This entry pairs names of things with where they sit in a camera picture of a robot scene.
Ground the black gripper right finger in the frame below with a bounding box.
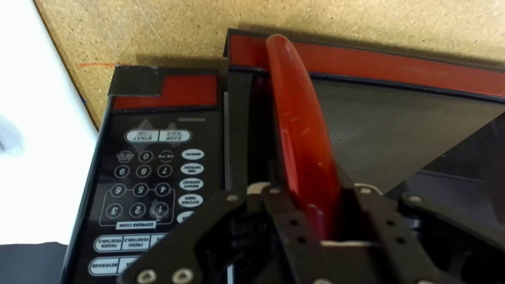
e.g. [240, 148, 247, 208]
[338, 179, 505, 284]

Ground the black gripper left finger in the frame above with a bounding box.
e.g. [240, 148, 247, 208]
[116, 181, 324, 284]

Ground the red microwave door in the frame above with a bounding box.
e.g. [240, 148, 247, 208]
[223, 28, 505, 249]

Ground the black red microwave body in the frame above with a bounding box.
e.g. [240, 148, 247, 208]
[61, 63, 234, 284]

